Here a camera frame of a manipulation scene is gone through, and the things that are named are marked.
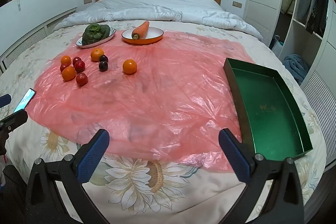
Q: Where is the white slatted radiator cover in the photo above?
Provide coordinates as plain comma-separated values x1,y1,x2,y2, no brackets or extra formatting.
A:
0,7,78,72

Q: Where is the white plastic bag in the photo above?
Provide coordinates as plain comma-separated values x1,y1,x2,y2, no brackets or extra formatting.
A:
272,34,285,56

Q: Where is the hanging dark garment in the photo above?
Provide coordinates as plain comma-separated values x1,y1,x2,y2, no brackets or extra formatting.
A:
306,0,330,35

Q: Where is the green leafy vegetable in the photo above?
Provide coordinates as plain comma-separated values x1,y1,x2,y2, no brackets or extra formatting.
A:
81,24,111,45

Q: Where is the pink plastic sheet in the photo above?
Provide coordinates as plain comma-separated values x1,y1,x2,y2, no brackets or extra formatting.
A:
26,27,256,172

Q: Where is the orange plate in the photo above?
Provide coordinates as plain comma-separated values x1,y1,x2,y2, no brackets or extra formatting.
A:
121,27,164,45

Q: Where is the white oval plate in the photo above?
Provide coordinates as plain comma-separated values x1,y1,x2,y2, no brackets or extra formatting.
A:
76,27,117,49

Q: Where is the carrot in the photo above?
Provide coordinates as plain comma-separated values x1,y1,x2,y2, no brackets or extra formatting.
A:
131,21,150,40

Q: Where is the dark cloth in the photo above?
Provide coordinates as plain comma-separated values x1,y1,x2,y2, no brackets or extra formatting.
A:
0,165,29,224

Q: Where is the green tray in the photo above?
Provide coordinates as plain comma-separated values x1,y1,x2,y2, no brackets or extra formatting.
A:
223,57,314,161

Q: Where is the blue towel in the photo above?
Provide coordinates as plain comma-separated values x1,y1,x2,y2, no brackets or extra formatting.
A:
283,54,310,85

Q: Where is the smartphone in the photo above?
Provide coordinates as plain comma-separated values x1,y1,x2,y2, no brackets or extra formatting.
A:
13,88,36,113

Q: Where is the white duvet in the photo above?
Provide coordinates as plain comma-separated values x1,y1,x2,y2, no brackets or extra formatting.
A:
54,0,263,41

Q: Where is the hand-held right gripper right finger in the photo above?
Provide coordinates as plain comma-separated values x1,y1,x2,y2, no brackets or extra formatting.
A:
218,128,305,224

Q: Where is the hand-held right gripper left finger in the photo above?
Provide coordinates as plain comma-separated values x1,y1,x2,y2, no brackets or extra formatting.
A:
25,129,111,224

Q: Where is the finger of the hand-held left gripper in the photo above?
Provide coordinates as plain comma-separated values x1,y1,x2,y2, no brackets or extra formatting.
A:
0,94,12,108
0,110,28,133

